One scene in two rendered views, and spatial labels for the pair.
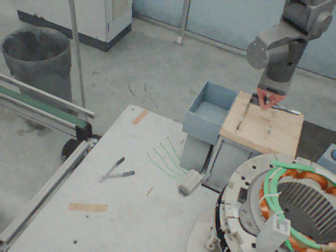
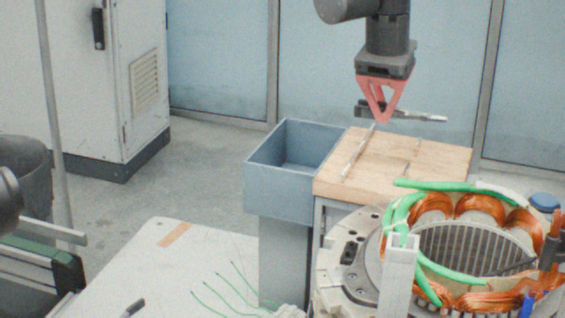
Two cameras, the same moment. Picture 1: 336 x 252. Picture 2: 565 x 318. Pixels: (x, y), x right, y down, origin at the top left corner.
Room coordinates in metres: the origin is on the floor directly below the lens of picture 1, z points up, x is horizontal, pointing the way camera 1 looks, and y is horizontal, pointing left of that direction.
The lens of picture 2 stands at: (-0.22, -0.13, 1.51)
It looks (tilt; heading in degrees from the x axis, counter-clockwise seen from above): 27 degrees down; 2
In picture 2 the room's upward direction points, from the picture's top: 1 degrees clockwise
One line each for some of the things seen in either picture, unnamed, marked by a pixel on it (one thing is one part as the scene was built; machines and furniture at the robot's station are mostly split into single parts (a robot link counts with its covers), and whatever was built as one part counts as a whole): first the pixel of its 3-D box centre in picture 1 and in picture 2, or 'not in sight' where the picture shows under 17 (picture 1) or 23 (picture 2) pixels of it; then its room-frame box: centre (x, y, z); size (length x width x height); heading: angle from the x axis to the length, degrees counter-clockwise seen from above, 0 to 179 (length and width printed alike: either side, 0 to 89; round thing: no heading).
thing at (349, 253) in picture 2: (242, 194); (349, 252); (0.36, -0.18, 1.10); 0.03 x 0.01 x 0.01; 166
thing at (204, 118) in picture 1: (203, 133); (296, 224); (0.68, -0.12, 0.92); 0.17 x 0.11 x 0.28; 162
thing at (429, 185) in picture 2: (304, 170); (457, 189); (0.41, -0.30, 1.15); 0.15 x 0.04 x 0.02; 76
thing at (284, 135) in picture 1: (262, 124); (398, 170); (0.63, -0.26, 1.05); 0.20 x 0.19 x 0.02; 72
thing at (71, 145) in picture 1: (88, 152); not in sight; (1.19, 0.49, 0.01); 0.34 x 0.34 x 0.02
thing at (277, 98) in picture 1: (270, 92); (385, 87); (0.60, -0.23, 1.19); 0.07 x 0.07 x 0.09; 73
